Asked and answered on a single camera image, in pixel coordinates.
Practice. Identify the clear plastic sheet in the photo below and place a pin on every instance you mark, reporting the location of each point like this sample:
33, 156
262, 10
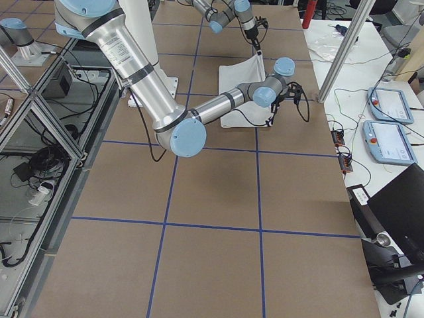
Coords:
327, 46

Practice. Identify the grey cartoon print t-shirt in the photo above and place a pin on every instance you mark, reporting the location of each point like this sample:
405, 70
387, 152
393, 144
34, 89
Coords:
247, 114

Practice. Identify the red cylinder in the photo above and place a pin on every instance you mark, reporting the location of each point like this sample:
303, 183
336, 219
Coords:
309, 13

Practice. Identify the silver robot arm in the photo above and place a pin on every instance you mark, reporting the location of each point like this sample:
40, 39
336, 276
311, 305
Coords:
123, 32
218, 20

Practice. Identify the far blue teach pendant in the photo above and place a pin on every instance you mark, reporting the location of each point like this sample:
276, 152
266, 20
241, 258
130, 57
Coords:
389, 105

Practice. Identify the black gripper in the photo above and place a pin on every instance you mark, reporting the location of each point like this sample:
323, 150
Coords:
252, 34
277, 103

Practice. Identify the black laptop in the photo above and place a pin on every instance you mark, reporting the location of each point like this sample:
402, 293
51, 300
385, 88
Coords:
397, 209

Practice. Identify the near blue teach pendant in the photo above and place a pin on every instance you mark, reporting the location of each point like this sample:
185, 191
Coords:
387, 143

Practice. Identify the aluminium frame post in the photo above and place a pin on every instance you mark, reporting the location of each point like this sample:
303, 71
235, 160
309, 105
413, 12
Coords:
352, 33

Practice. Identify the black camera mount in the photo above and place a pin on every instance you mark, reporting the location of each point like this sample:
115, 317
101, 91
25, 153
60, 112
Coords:
295, 91
262, 22

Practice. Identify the orange electronics board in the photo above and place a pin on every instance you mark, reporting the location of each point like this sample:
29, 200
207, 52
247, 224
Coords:
345, 162
338, 137

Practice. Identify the blue teach pendant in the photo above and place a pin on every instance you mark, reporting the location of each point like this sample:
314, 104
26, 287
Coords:
389, 105
387, 143

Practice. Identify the aluminium frame cage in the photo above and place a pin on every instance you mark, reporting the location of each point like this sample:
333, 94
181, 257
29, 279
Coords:
53, 119

